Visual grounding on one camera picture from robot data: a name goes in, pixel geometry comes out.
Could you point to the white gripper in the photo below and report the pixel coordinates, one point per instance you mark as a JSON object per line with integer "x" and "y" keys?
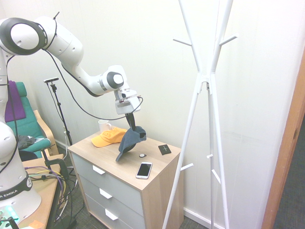
{"x": 124, "y": 107}

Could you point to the navy blue baseball cap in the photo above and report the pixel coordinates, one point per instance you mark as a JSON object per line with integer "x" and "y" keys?
{"x": 129, "y": 140}

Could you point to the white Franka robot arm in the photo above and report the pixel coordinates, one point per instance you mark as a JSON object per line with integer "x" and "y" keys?
{"x": 69, "y": 47}

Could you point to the yellow smiley baseball cap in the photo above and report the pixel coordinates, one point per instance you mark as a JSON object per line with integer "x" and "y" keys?
{"x": 107, "y": 139}

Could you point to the white ceramic mug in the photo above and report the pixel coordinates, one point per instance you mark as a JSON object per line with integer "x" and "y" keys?
{"x": 103, "y": 125}

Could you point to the black card wallet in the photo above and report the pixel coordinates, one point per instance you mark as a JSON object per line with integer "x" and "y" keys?
{"x": 164, "y": 149}

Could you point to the white smartphone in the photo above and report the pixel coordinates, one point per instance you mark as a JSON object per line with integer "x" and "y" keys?
{"x": 144, "y": 170}

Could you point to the black tripod stand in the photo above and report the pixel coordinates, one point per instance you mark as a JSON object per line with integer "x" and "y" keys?
{"x": 60, "y": 112}

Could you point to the light wood drawer chest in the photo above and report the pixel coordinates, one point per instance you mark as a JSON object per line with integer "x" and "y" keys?
{"x": 157, "y": 190}

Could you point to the white wooden coat rack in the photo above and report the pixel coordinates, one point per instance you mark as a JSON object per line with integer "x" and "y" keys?
{"x": 205, "y": 78}

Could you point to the black metal clamp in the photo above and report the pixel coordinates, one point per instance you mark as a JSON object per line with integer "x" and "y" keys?
{"x": 59, "y": 171}

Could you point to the green wooden armchair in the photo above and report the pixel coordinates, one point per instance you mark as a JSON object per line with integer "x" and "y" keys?
{"x": 28, "y": 126}

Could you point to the grey crumpled garment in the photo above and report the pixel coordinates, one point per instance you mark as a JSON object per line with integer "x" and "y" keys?
{"x": 25, "y": 142}

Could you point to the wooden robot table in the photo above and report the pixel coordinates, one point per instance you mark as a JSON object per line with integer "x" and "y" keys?
{"x": 45, "y": 198}

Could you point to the purple cloth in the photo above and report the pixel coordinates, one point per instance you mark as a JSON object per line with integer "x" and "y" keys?
{"x": 15, "y": 105}

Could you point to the orange sticky note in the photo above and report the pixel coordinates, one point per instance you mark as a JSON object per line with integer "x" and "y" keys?
{"x": 36, "y": 224}

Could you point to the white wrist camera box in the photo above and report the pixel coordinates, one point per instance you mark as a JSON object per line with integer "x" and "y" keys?
{"x": 135, "y": 103}

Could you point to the black stereo camera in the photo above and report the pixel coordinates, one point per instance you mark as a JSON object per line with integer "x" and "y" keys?
{"x": 51, "y": 80}

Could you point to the brown wooden door frame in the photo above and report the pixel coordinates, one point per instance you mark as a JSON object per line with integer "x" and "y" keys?
{"x": 283, "y": 148}

